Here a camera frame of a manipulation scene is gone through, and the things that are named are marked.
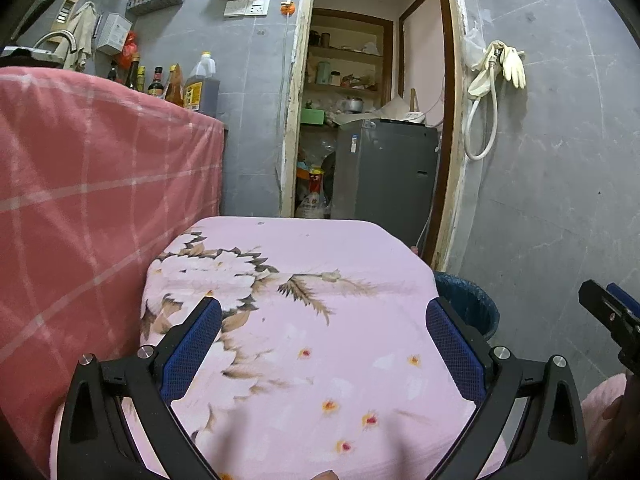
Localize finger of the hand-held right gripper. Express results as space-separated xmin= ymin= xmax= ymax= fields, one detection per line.
xmin=606 ymin=282 xmax=640 ymax=323
xmin=578 ymin=280 xmax=628 ymax=332

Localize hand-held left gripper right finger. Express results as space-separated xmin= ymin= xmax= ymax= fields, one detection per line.
xmin=425 ymin=296 xmax=590 ymax=480

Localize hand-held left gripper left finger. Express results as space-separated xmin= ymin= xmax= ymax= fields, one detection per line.
xmin=56 ymin=296 xmax=223 ymax=480

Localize blue trash bin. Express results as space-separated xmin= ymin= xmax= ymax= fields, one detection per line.
xmin=432 ymin=271 xmax=500 ymax=342

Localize person's right hand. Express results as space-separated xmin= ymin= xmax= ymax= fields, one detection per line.
xmin=602 ymin=372 xmax=640 ymax=480

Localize person's pink fluffy clothing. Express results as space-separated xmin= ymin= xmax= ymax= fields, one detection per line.
xmin=580 ymin=374 xmax=627 ymax=463

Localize pink floral tablecloth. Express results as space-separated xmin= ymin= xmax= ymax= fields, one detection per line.
xmin=140 ymin=216 xmax=507 ymax=480

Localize pink checked cloth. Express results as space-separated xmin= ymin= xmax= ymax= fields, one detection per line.
xmin=0 ymin=66 xmax=225 ymax=480

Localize grey washing machine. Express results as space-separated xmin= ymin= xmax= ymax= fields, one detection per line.
xmin=330 ymin=120 xmax=442 ymax=247

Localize red capped bottle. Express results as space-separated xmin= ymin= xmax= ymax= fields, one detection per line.
xmin=297 ymin=165 xmax=332 ymax=220

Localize crumpled paper sheet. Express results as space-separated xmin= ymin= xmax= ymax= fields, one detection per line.
xmin=331 ymin=95 xmax=417 ymax=127

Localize cream rubber gloves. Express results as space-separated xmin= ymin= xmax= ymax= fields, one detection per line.
xmin=467 ymin=40 xmax=527 ymax=97

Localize large cooking oil jug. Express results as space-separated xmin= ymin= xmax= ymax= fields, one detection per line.
xmin=184 ymin=51 xmax=221 ymax=114

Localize tall dark bottle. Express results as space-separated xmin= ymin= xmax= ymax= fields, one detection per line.
xmin=125 ymin=52 xmax=141 ymax=92

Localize hanging white plastic bag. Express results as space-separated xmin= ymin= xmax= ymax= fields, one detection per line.
xmin=462 ymin=25 xmax=484 ymax=72

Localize red plastic bag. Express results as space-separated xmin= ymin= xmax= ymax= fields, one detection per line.
xmin=121 ymin=31 xmax=140 ymax=66

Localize grey utensil holder box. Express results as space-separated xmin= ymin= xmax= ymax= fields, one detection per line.
xmin=96 ymin=12 xmax=134 ymax=56

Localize beige hanging cloth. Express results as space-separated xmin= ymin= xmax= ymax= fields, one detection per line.
xmin=64 ymin=2 xmax=99 ymax=72

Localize metal faucet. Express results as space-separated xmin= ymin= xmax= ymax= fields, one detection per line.
xmin=31 ymin=30 xmax=82 ymax=69

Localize metal rimmed pan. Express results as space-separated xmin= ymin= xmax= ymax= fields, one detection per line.
xmin=0 ymin=45 xmax=59 ymax=66

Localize black wok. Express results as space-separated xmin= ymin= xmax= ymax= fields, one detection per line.
xmin=9 ymin=0 xmax=66 ymax=44

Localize white hose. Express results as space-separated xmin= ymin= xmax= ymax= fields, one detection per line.
xmin=462 ymin=50 xmax=500 ymax=162

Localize wooden door frame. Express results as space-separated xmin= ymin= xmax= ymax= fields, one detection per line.
xmin=277 ymin=0 xmax=469 ymax=272

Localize wooden wall shelf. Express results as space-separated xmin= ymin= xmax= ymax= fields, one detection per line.
xmin=306 ymin=8 xmax=395 ymax=107

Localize white wall socket panel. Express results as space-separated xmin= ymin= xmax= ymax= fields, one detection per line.
xmin=223 ymin=0 xmax=271 ymax=18

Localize white wall basket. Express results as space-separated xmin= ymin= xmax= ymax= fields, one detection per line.
xmin=125 ymin=0 xmax=190 ymax=17

